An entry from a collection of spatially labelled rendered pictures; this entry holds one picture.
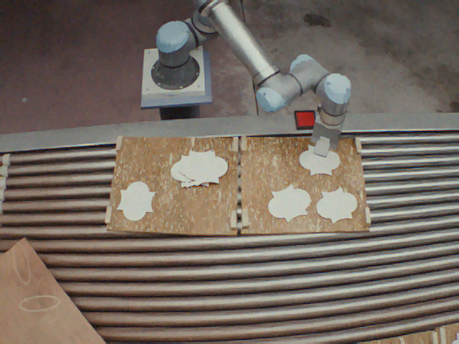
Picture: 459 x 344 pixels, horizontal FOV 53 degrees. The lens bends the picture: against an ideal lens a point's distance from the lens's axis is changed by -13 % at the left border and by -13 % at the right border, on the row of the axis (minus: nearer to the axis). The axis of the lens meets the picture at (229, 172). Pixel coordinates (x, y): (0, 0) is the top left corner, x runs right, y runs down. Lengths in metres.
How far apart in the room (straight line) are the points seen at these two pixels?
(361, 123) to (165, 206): 0.76
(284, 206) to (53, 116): 1.90
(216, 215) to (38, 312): 0.65
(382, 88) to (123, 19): 1.83
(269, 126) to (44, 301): 0.97
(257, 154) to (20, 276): 0.88
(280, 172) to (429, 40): 2.32
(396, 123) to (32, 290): 1.39
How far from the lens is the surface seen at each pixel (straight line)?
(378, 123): 1.90
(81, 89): 3.25
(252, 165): 1.70
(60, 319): 1.46
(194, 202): 1.63
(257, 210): 1.62
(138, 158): 1.74
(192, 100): 1.94
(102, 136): 1.84
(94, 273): 1.60
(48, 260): 1.67
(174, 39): 1.80
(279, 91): 1.39
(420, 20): 3.93
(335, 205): 1.65
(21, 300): 1.52
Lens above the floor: 2.39
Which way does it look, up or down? 59 degrees down
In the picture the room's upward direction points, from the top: straight up
